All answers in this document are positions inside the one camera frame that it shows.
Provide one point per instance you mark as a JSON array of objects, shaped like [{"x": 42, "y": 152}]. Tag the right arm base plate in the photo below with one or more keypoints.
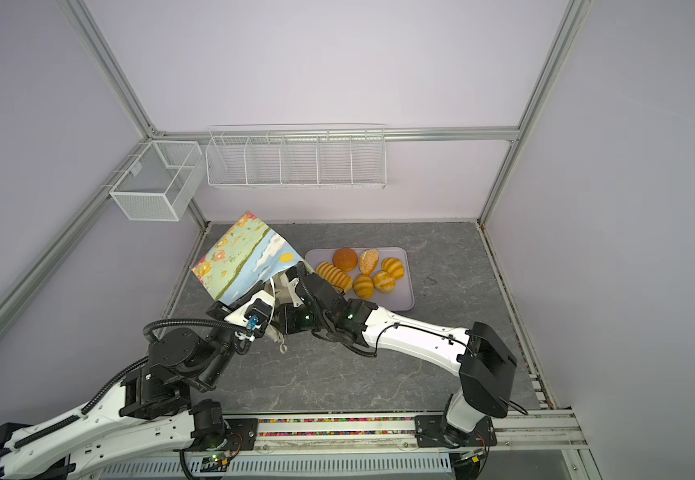
[{"x": 433, "y": 431}]

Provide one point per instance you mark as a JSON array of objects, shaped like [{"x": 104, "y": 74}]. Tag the long ridged yellow bread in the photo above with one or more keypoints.
[{"x": 335, "y": 277}]

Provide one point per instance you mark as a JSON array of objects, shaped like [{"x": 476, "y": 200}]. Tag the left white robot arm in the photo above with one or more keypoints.
[{"x": 145, "y": 407}]

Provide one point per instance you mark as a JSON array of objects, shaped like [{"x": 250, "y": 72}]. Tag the green paper gift bag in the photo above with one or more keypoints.
[{"x": 248, "y": 253}]

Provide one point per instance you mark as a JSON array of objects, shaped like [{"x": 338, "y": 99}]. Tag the round brown fake bun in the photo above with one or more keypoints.
[{"x": 345, "y": 259}]

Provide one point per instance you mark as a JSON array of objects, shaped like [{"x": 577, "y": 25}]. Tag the small white mesh basket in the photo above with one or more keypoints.
[{"x": 161, "y": 181}]

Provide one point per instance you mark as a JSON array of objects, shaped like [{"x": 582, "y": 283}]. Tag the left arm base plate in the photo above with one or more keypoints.
[{"x": 236, "y": 434}]

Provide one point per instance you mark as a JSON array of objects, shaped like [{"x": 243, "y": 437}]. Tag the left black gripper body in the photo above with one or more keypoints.
[{"x": 223, "y": 341}]

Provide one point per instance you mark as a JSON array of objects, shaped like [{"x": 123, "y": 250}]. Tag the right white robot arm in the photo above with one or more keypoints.
[{"x": 476, "y": 355}]

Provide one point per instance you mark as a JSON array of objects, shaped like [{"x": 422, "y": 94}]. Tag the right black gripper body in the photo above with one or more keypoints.
[{"x": 302, "y": 320}]

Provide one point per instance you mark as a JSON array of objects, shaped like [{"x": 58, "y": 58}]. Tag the yellow fake bread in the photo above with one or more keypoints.
[{"x": 394, "y": 267}]

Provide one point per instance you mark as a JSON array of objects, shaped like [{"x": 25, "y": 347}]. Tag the oval orange fake bread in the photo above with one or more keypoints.
[{"x": 368, "y": 260}]

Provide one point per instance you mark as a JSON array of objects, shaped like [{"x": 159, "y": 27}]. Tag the white vented cable duct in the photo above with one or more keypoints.
[{"x": 285, "y": 466}]

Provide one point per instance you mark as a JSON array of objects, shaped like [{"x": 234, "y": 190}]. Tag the lavender plastic tray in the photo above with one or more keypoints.
[{"x": 401, "y": 299}]

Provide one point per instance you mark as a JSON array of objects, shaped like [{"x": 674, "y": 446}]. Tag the round pale scored bun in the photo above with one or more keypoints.
[{"x": 384, "y": 282}]

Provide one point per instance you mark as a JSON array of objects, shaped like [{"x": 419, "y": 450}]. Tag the long white wire rack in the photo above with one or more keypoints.
[{"x": 297, "y": 156}]

